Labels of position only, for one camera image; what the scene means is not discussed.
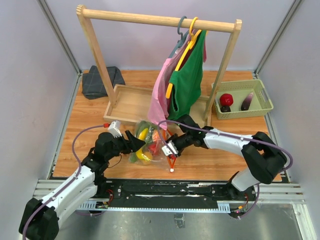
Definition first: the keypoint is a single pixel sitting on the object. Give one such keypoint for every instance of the green fake lettuce leaf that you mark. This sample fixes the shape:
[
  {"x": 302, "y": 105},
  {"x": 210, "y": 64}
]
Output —
[{"x": 143, "y": 131}]

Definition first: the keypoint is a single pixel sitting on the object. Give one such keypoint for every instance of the dark purple fake eggplant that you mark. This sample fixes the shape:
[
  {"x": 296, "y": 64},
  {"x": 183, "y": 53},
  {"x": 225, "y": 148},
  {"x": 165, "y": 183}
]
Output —
[{"x": 247, "y": 102}]

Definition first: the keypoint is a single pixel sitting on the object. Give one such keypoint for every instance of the clear zip top bag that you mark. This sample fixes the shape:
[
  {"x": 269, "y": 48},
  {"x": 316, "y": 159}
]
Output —
[{"x": 161, "y": 159}]

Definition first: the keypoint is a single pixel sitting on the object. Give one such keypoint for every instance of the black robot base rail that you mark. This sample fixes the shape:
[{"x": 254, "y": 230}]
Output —
[{"x": 170, "y": 194}]

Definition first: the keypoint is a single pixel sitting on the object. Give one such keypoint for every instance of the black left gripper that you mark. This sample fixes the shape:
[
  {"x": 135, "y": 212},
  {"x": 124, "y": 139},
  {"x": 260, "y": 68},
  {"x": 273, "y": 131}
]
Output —
[{"x": 133, "y": 145}]

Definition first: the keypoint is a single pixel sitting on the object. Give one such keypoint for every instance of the dark grey folded cloth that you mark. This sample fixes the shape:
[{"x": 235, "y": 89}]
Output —
[{"x": 92, "y": 84}]

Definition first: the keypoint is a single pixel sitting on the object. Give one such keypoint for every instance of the red fake apple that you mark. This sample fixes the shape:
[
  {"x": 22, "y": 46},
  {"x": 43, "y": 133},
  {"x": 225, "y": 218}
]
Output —
[{"x": 226, "y": 99}]

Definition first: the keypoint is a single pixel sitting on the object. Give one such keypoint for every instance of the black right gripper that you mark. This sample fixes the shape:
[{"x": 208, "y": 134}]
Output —
[{"x": 172, "y": 138}]

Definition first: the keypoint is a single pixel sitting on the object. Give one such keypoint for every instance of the orange fake peach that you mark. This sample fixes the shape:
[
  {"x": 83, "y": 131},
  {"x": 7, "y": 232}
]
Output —
[{"x": 157, "y": 135}]

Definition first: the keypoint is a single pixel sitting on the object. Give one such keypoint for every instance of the small dark fake plum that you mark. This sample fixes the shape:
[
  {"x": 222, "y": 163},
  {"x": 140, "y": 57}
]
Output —
[{"x": 225, "y": 109}]

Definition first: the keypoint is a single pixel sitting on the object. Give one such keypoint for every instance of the yellow clothes hanger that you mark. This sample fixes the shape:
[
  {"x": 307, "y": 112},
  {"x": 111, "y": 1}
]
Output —
[{"x": 190, "y": 45}]

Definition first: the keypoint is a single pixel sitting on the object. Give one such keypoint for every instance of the green sleeveless shirt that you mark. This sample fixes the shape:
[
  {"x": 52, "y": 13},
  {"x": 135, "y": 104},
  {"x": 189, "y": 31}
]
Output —
[{"x": 187, "y": 81}]

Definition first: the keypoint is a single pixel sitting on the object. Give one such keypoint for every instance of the light green plastic basket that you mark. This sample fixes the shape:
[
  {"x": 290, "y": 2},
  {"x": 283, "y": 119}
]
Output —
[{"x": 260, "y": 104}]

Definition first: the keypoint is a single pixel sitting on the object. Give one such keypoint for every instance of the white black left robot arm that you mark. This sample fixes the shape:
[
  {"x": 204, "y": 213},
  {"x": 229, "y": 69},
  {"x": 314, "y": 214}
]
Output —
[{"x": 42, "y": 218}]

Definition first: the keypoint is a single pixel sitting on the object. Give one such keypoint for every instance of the red fake chili pepper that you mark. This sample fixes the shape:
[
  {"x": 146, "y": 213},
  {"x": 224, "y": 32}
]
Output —
[{"x": 154, "y": 148}]

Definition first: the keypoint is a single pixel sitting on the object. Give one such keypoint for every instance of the pink shirt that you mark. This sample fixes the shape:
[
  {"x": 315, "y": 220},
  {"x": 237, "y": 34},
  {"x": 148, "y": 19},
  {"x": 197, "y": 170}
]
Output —
[{"x": 162, "y": 89}]

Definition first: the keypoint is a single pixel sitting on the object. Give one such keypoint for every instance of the grey-green clothes hanger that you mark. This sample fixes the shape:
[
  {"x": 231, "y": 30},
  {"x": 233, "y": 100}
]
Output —
[{"x": 183, "y": 37}]

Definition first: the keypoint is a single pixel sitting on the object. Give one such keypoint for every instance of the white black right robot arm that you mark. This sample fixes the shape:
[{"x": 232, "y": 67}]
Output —
[{"x": 263, "y": 158}]

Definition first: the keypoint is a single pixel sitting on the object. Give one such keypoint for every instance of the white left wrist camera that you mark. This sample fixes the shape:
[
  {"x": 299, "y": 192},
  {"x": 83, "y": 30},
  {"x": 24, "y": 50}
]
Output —
[{"x": 114, "y": 129}]

